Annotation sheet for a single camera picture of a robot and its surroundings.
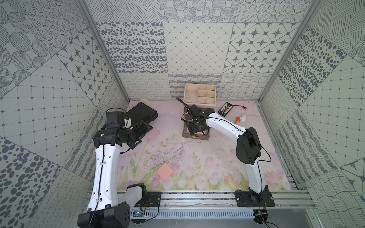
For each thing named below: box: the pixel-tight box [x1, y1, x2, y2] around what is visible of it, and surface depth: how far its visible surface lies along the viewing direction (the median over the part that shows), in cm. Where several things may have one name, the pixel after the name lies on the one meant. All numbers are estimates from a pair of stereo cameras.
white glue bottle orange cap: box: [234, 114, 247, 125], surface depth 109 cm
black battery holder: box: [217, 101, 248, 117], surface depth 117 cm
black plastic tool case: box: [127, 102, 159, 125], surface depth 109 cm
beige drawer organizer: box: [183, 83, 217, 108], surface depth 92 cm
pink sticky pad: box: [156, 162, 174, 182], surface depth 85 cm
